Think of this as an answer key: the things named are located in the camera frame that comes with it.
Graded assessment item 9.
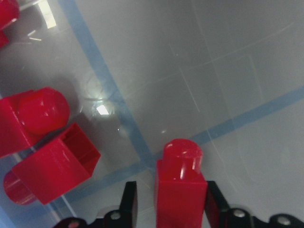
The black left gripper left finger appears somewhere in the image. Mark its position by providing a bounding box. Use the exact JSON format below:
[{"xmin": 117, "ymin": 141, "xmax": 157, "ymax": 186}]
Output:
[{"xmin": 119, "ymin": 181, "xmax": 138, "ymax": 228}]

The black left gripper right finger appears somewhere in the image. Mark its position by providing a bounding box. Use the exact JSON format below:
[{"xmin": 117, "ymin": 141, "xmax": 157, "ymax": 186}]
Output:
[{"xmin": 205, "ymin": 180, "xmax": 230, "ymax": 228}]

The red block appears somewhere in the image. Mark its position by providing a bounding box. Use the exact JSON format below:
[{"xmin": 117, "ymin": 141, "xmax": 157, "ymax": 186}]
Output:
[
  {"xmin": 3, "ymin": 123, "xmax": 101, "ymax": 205},
  {"xmin": 0, "ymin": 87, "xmax": 70, "ymax": 158},
  {"xmin": 154, "ymin": 139, "xmax": 208, "ymax": 228},
  {"xmin": 0, "ymin": 0, "xmax": 19, "ymax": 48}
]

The clear plastic storage box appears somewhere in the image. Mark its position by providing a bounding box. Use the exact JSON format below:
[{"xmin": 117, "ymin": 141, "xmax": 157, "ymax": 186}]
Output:
[{"xmin": 0, "ymin": 0, "xmax": 304, "ymax": 228}]

